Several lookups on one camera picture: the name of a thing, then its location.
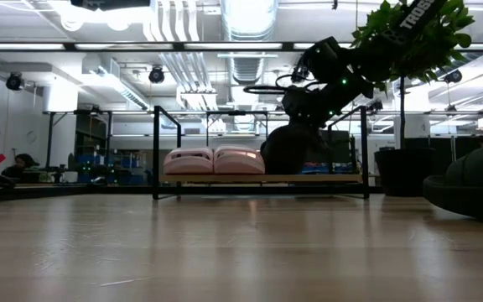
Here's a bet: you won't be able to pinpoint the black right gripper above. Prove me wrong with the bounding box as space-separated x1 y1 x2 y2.
282 83 364 127

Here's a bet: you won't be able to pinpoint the black rubber slide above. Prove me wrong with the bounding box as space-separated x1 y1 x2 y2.
260 123 330 175
422 128 483 227

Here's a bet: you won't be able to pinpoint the pink rubber slide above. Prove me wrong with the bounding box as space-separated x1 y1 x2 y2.
213 144 266 175
163 146 215 175

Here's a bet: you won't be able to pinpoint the black plant pot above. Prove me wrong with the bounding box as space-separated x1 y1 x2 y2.
374 147 435 197

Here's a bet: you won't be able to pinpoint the green leafy plant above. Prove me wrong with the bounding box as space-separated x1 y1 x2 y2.
350 0 475 150

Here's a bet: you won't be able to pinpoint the black ceiling spotlight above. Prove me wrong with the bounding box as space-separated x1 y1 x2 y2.
5 71 24 91
442 69 464 84
148 65 166 84

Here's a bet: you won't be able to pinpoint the black cabinet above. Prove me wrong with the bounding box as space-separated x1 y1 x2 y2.
429 136 483 185

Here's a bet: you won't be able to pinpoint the blue storage bins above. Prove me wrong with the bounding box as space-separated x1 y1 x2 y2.
75 154 147 185

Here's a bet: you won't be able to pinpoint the black background rack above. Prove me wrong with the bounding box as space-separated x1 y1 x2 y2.
44 109 115 169

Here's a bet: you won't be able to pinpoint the person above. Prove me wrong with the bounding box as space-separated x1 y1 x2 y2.
1 153 41 184

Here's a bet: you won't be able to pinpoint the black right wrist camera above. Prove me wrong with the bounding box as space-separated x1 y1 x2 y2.
291 62 316 84

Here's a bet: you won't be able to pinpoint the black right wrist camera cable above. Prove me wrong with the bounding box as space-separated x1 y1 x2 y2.
243 74 309 96

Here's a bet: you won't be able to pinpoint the black wire shoe rack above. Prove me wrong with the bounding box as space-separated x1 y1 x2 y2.
152 105 371 200

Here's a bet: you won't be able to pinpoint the silver ventilation duct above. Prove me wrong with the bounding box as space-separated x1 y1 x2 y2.
220 0 279 85

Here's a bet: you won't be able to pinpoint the black metal rig frame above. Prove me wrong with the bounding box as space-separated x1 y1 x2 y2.
0 183 427 202

